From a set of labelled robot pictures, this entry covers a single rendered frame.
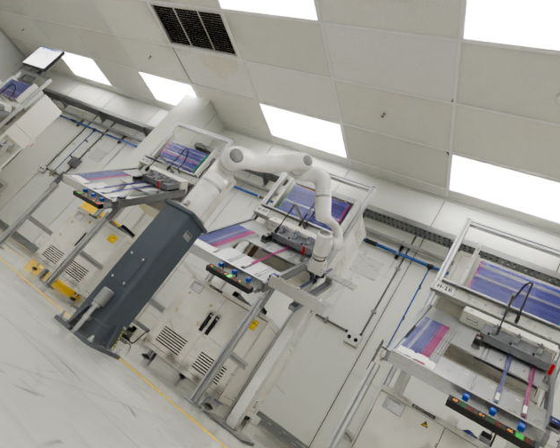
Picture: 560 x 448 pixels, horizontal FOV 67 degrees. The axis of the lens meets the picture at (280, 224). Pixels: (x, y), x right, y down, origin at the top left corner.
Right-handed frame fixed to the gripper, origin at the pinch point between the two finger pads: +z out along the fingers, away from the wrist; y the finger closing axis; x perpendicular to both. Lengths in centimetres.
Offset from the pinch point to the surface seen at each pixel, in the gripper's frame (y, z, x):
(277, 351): -4.1, 28.2, 34.5
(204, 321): 57, 52, 25
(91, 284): 162, 77, 35
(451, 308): -71, 16, -62
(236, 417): -4, 51, 65
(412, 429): -80, 37, 23
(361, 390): -53, 15, 39
